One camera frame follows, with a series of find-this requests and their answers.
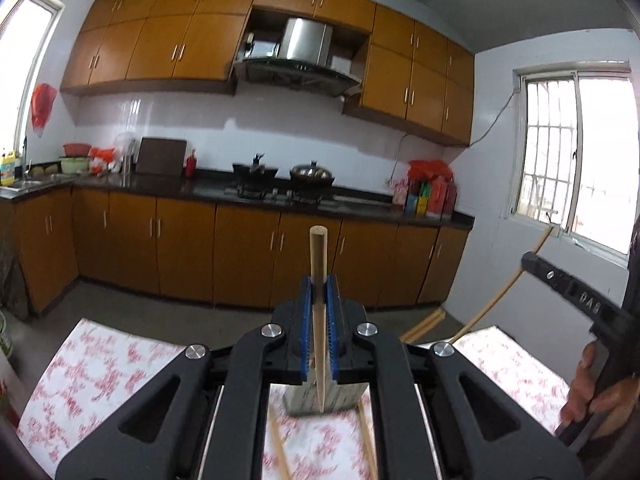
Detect hanging red plastic bag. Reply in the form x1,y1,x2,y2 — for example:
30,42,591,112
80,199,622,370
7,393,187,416
31,83,59,139

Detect wooden upper wall cabinets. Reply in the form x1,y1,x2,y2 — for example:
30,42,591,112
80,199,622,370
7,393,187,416
60,0,476,149

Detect person's right hand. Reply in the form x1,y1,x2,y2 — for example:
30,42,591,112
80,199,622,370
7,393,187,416
559,342,640,426

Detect steel range hood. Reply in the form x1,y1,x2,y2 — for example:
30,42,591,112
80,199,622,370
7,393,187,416
232,17,364,99

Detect black kitchen countertop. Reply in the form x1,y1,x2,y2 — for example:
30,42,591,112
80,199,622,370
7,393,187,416
0,172,476,231

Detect dark cutting board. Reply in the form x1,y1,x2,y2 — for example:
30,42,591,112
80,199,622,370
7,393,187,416
136,136,189,177

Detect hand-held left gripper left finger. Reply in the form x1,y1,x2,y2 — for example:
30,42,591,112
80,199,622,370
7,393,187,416
55,276,314,480

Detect translucent plastic container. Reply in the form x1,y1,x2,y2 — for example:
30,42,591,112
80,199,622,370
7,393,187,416
114,132,139,174

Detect green perforated utensil holder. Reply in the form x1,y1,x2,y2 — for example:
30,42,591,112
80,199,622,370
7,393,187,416
282,384,369,419

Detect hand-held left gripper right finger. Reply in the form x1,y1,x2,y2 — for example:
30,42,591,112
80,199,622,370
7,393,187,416
326,276,586,480

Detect red bag over bottles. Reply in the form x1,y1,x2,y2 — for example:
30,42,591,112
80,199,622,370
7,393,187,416
408,159,452,179

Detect open black wok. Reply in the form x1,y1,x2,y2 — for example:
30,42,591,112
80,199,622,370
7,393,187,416
232,152,279,181

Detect red floral tablecloth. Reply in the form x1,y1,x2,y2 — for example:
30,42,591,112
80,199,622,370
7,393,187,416
15,316,591,480

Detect red oil bottle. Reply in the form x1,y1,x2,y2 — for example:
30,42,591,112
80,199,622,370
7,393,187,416
430,177,448,216

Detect green basin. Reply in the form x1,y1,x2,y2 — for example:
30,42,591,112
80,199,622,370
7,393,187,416
59,156,92,175

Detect green yellow box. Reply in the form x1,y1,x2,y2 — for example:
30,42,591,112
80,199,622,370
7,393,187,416
407,185,431,216

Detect wooden base cabinets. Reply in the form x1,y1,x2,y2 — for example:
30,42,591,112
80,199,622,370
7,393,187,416
12,185,472,319

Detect window with security bars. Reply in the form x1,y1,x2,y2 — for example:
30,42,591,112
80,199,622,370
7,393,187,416
502,60,640,267

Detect steel sink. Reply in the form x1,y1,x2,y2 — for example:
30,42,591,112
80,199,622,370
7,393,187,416
0,177,57,197

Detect wall cable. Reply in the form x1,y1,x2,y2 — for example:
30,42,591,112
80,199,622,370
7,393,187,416
387,87,522,182

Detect black gas stove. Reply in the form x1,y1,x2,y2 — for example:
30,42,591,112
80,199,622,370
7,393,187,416
227,185,334,206

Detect white framed sliding window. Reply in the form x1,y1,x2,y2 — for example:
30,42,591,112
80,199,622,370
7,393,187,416
0,0,67,161

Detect crumpled red plastic bag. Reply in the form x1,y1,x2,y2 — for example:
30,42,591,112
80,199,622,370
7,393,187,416
90,147,119,174

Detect black wok with lid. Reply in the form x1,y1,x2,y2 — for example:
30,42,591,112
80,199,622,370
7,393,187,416
290,160,336,186

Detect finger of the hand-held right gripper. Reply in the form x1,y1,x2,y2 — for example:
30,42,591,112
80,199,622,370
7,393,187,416
520,251,577,297

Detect yellow detergent bottle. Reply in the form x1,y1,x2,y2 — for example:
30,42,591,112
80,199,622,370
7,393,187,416
0,149,20,186

